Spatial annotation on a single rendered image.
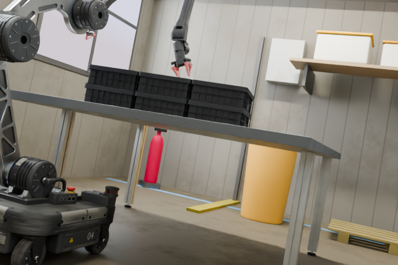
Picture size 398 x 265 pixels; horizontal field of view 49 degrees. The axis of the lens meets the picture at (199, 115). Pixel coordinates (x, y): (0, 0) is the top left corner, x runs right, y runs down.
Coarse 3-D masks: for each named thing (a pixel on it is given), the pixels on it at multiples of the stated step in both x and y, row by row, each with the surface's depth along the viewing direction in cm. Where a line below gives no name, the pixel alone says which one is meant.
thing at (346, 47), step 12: (324, 36) 416; (336, 36) 411; (348, 36) 407; (360, 36) 403; (372, 36) 400; (324, 48) 415; (336, 48) 410; (348, 48) 406; (360, 48) 401; (372, 48) 428; (336, 60) 409; (348, 60) 404; (360, 60) 400
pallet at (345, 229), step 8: (336, 224) 390; (344, 224) 400; (352, 224) 411; (344, 232) 358; (352, 232) 358; (360, 232) 368; (368, 232) 374; (376, 232) 383; (384, 232) 392; (392, 232) 401; (344, 240) 358; (376, 240) 350; (384, 240) 348; (392, 240) 355; (392, 248) 345
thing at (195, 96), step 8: (192, 88) 230; (200, 88) 228; (208, 88) 228; (216, 88) 227; (192, 96) 229; (200, 96) 228; (208, 96) 227; (216, 96) 226; (224, 96) 225; (232, 96) 225; (240, 96) 224; (248, 96) 236; (224, 104) 225; (232, 104) 224; (240, 104) 223; (248, 104) 241; (248, 112) 245
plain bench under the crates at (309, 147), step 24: (24, 96) 201; (48, 96) 196; (72, 120) 264; (120, 120) 301; (144, 120) 177; (168, 120) 173; (192, 120) 169; (144, 144) 350; (264, 144) 236; (288, 144) 154; (312, 144) 159; (312, 168) 209; (288, 240) 206; (312, 240) 289; (288, 264) 205
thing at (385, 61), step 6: (384, 42) 398; (390, 42) 395; (396, 42) 393; (384, 48) 398; (390, 48) 396; (396, 48) 394; (384, 54) 397; (390, 54) 395; (396, 54) 393; (384, 60) 396; (390, 60) 394; (396, 60) 392; (396, 66) 392
